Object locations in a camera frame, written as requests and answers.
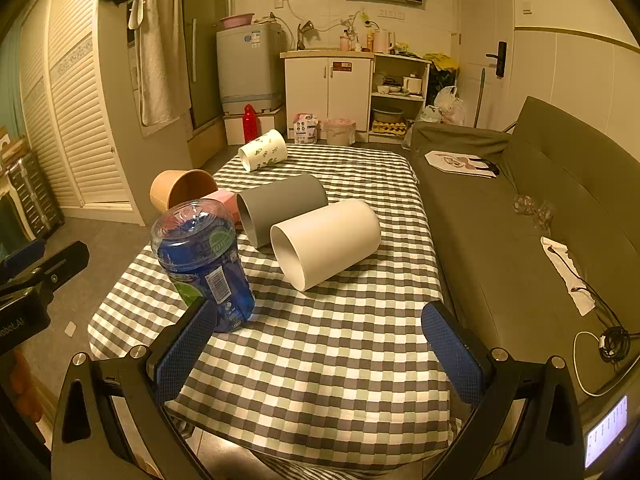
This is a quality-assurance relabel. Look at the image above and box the white plastic bag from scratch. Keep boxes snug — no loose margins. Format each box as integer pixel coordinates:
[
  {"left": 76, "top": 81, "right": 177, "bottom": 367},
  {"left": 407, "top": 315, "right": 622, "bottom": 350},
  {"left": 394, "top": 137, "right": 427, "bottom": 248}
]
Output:
[{"left": 425, "top": 86, "right": 466, "bottom": 126}]

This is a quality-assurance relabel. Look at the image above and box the printed tote bag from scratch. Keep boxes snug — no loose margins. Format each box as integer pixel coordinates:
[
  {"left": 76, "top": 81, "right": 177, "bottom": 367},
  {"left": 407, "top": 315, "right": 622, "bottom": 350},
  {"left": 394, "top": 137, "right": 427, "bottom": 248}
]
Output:
[{"left": 425, "top": 150, "right": 501, "bottom": 179}]

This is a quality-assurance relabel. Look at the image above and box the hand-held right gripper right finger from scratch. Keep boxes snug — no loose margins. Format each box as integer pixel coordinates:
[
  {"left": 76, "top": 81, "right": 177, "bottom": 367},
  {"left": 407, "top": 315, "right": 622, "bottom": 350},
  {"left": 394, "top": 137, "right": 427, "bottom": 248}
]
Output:
[{"left": 421, "top": 301, "right": 587, "bottom": 480}]

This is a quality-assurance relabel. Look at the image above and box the hanging white towel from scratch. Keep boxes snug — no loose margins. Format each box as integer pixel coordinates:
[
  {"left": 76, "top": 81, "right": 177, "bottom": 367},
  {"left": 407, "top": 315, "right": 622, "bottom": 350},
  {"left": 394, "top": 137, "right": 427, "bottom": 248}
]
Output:
[{"left": 128, "top": 0, "right": 192, "bottom": 128}]

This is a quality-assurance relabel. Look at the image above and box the black door handle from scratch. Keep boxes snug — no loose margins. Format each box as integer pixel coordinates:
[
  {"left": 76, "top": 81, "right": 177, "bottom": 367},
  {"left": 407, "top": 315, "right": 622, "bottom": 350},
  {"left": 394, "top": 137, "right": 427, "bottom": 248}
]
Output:
[{"left": 486, "top": 41, "right": 508, "bottom": 79}]

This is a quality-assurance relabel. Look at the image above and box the washing machine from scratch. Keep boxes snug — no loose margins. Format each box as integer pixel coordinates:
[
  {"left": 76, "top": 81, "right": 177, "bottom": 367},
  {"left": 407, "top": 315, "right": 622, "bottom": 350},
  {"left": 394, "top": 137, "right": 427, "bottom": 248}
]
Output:
[{"left": 216, "top": 22, "right": 285, "bottom": 115}]

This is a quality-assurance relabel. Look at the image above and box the checkered tablecloth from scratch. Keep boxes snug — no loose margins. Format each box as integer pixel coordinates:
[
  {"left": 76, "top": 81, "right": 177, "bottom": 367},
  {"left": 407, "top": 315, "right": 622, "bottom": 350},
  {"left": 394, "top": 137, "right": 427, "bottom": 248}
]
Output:
[{"left": 88, "top": 142, "right": 464, "bottom": 476}]

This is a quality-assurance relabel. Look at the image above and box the mop handle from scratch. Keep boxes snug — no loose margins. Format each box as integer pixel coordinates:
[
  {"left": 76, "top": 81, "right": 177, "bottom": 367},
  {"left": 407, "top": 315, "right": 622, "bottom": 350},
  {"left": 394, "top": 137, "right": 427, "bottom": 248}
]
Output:
[{"left": 472, "top": 69, "right": 487, "bottom": 129}]

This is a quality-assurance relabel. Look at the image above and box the ribbed suitcase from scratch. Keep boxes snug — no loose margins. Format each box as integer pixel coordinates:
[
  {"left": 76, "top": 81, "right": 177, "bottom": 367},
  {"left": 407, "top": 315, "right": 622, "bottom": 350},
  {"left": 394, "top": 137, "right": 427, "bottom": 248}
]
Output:
[{"left": 5, "top": 152, "right": 66, "bottom": 242}]

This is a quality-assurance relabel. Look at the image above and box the pink electric kettle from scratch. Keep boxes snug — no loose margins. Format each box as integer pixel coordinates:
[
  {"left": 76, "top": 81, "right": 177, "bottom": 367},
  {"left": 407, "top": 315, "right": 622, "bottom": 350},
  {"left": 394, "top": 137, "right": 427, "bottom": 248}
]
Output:
[{"left": 373, "top": 28, "right": 396, "bottom": 55}]

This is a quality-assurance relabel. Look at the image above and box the white cable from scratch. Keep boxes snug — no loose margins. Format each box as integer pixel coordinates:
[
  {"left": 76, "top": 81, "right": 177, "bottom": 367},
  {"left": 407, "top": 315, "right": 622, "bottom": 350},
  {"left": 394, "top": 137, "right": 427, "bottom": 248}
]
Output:
[{"left": 572, "top": 330, "right": 627, "bottom": 397}]

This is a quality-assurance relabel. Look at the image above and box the white door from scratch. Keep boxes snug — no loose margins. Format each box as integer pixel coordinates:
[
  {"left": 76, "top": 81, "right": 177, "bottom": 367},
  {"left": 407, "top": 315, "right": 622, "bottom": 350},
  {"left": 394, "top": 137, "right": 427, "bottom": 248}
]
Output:
[{"left": 457, "top": 0, "right": 516, "bottom": 132}]

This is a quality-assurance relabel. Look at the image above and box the pink cup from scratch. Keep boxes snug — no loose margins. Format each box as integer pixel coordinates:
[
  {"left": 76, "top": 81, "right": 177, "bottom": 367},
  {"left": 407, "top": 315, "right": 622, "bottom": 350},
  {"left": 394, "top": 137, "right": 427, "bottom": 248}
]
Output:
[{"left": 201, "top": 189, "right": 242, "bottom": 231}]

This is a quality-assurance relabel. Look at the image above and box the louvered wardrobe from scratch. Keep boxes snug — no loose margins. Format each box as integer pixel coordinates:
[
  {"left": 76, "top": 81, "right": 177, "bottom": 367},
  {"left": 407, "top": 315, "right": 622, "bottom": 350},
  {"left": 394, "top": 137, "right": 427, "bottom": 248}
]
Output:
[{"left": 19, "top": 0, "right": 147, "bottom": 227}]

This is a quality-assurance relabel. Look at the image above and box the white sink cabinet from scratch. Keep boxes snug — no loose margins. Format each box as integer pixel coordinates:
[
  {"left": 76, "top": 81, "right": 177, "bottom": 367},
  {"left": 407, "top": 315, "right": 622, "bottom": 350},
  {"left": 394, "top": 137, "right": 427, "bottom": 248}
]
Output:
[{"left": 280, "top": 50, "right": 376, "bottom": 144}]

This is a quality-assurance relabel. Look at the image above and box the blue clear plastic cup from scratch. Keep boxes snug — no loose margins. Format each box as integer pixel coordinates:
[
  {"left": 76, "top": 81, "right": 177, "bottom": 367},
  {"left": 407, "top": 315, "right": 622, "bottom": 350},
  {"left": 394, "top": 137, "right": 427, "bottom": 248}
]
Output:
[{"left": 151, "top": 198, "right": 256, "bottom": 333}]

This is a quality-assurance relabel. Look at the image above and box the large white cup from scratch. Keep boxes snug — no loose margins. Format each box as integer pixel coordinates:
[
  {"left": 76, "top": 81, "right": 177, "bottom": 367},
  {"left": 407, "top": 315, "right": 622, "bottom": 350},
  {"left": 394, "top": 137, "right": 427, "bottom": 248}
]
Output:
[{"left": 270, "top": 198, "right": 382, "bottom": 292}]

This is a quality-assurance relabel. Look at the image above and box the clear plastic wrapper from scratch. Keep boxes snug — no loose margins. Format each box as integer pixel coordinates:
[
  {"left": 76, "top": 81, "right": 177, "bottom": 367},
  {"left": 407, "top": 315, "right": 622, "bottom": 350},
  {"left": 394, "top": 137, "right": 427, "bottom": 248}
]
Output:
[{"left": 512, "top": 193, "right": 557, "bottom": 234}]

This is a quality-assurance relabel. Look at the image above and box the white open shelf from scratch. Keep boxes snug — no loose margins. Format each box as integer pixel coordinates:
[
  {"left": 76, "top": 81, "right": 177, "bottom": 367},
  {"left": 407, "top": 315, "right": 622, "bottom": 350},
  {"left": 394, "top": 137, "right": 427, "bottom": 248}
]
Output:
[{"left": 369, "top": 54, "right": 432, "bottom": 145}]

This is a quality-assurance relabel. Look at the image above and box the orange paper cup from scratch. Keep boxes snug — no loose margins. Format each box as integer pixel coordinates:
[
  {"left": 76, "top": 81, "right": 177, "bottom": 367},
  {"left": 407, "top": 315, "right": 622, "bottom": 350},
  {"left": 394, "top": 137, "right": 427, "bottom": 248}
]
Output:
[{"left": 150, "top": 169, "right": 220, "bottom": 212}]

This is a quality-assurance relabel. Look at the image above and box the white paper with cable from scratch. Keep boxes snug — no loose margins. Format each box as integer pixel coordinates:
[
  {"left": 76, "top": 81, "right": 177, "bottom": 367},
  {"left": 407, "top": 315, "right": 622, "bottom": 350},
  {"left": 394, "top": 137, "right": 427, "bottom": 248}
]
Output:
[{"left": 540, "top": 236, "right": 597, "bottom": 317}]

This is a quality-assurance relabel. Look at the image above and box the white leaf-patterned cup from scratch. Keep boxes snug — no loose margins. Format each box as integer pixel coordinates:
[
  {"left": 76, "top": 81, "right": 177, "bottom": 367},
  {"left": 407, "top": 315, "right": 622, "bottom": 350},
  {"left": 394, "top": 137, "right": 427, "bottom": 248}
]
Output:
[{"left": 238, "top": 129, "right": 289, "bottom": 173}]

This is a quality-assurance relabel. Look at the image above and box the device with lit screen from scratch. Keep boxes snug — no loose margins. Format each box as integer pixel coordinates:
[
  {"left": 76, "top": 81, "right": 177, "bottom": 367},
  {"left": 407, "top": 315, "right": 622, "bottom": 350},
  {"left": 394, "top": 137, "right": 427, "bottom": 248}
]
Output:
[{"left": 579, "top": 394, "right": 632, "bottom": 472}]

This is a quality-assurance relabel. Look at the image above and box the black coiled cable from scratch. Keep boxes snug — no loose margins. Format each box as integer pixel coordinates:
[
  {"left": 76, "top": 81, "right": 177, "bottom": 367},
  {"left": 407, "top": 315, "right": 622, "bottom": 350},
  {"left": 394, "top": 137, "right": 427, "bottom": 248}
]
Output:
[{"left": 596, "top": 326, "right": 631, "bottom": 364}]

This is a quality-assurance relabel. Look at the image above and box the grey cup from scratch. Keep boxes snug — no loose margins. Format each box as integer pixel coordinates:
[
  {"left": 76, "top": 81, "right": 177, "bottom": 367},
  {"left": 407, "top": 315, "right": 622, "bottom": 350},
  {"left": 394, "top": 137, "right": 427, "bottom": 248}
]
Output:
[{"left": 236, "top": 173, "right": 329, "bottom": 249}]

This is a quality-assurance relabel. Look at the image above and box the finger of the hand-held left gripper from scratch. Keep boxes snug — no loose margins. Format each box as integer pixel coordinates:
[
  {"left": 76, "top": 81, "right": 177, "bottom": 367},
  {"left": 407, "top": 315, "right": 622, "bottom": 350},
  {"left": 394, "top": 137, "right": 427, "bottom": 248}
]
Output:
[{"left": 0, "top": 241, "right": 91, "bottom": 300}]

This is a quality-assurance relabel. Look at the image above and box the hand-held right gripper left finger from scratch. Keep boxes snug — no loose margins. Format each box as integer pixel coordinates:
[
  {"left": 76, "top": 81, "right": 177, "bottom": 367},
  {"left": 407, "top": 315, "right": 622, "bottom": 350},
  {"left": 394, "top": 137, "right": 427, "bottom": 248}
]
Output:
[{"left": 50, "top": 296, "right": 221, "bottom": 480}]

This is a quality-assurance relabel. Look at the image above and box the green sofa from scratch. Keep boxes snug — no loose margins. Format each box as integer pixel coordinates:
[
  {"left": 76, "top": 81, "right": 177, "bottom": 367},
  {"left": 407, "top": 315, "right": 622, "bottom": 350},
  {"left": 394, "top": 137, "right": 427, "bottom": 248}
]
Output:
[{"left": 402, "top": 96, "right": 640, "bottom": 413}]

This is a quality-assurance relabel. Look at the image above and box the pink trash bin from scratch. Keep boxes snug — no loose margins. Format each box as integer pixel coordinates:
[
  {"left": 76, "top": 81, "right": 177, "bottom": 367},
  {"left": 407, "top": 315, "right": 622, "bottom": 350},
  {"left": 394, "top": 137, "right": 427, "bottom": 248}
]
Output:
[{"left": 321, "top": 118, "right": 357, "bottom": 147}]

